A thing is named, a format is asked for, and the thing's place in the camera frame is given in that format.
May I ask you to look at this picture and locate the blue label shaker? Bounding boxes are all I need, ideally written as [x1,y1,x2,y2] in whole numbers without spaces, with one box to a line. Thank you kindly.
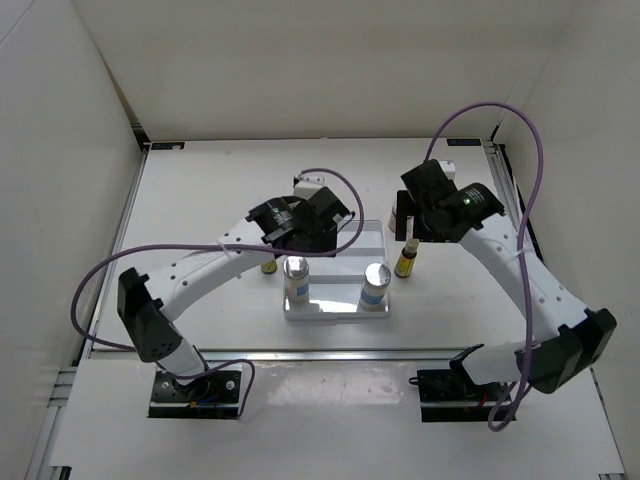
[359,263,391,311]
[283,256,309,304]

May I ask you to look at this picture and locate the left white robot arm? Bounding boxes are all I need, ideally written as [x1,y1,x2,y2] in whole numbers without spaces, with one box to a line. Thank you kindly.
[117,187,350,400]

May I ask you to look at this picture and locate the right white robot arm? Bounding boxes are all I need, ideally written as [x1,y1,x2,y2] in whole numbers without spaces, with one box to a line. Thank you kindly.
[396,160,617,400]

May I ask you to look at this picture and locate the right orange spice jar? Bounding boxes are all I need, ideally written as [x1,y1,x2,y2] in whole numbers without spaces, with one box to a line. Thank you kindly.
[388,206,397,233]

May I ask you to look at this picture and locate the right yellow label bottle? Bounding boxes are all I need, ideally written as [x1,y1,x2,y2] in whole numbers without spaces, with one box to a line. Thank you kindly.
[394,238,420,278]

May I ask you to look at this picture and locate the yellow label bottle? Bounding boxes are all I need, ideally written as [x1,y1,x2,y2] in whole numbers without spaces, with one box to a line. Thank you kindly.
[394,238,420,278]
[260,259,278,275]

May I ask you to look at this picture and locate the white divided tray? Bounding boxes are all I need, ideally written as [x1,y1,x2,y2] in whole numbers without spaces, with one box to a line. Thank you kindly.
[283,220,391,323]

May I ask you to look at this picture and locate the left yellow label bottle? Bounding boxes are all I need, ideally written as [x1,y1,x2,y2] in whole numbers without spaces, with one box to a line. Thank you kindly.
[260,259,278,275]

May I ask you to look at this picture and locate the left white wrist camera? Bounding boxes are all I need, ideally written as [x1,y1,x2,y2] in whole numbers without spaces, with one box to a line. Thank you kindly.
[293,174,325,200]

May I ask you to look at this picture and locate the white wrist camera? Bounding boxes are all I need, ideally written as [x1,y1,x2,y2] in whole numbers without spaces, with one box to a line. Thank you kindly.
[439,160,456,181]
[293,174,325,200]

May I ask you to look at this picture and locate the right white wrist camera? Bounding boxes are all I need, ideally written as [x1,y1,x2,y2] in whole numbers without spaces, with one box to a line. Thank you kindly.
[439,160,456,181]

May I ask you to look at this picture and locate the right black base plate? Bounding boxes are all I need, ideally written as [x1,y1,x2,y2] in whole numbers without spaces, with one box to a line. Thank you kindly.
[408,369,507,423]

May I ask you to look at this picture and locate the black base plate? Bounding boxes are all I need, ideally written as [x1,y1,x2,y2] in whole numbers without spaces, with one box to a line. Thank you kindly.
[147,366,242,420]
[408,369,507,423]

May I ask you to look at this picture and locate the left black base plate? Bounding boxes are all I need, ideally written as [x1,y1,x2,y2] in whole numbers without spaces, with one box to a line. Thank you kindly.
[147,366,242,420]

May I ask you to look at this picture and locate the aluminium front rail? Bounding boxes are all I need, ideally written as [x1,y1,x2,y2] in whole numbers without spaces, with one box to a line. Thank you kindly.
[89,348,539,363]

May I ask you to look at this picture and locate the aluminium left rail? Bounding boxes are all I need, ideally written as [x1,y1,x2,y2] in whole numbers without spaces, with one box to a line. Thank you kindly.
[25,120,149,479]

